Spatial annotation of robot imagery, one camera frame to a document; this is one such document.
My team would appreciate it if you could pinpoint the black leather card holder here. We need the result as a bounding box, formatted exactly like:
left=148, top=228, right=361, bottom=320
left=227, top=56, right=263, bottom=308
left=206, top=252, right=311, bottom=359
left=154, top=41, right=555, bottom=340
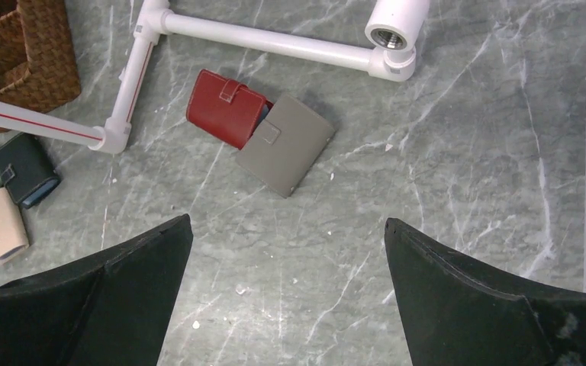
left=0, top=133, right=61, bottom=210

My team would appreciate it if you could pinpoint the red leather card holder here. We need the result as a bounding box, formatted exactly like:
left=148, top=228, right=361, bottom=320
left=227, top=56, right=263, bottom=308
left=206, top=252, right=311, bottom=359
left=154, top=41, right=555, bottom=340
left=185, top=69, right=273, bottom=149

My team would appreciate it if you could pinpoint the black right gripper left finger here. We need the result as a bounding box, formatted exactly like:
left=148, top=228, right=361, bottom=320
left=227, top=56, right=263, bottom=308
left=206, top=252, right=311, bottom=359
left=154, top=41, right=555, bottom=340
left=0, top=214, right=193, bottom=365

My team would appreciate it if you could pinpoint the grey leather card holder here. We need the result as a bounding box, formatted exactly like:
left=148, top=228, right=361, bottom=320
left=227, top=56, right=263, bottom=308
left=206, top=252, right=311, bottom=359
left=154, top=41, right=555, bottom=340
left=236, top=94, right=336, bottom=198

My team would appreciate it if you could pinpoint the brown wicker basket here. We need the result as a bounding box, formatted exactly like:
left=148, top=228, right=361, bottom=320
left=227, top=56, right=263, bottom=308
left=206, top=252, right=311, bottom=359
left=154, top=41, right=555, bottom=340
left=0, top=0, right=81, bottom=113

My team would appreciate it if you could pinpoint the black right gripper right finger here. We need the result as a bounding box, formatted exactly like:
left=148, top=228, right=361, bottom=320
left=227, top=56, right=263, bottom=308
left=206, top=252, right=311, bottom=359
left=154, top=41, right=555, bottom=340
left=385, top=218, right=586, bottom=365

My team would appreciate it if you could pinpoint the white PVC pipe frame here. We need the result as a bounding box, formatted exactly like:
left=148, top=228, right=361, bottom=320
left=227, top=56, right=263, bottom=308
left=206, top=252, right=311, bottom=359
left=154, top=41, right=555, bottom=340
left=0, top=1, right=430, bottom=154

